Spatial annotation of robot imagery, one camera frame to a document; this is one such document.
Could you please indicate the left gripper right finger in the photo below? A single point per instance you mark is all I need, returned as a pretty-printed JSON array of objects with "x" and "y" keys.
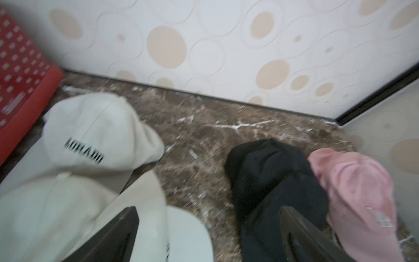
[{"x": 303, "y": 242}]

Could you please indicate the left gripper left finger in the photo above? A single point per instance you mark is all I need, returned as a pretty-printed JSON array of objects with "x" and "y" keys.
[{"x": 113, "y": 243}]

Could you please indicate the white Colorado cap front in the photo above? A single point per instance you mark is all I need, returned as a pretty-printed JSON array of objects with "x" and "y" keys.
[{"x": 48, "y": 219}]

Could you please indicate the pink LA cap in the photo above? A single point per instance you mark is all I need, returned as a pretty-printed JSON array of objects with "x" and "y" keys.
[{"x": 362, "y": 209}]

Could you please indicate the black cap with white label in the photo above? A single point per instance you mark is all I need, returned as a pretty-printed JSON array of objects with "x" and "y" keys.
[{"x": 266, "y": 175}]

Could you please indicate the white cap back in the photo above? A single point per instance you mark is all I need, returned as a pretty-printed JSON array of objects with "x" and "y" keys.
[{"x": 98, "y": 135}]

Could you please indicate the black frame post right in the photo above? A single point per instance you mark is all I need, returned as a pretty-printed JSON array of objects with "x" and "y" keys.
[{"x": 387, "y": 91}]

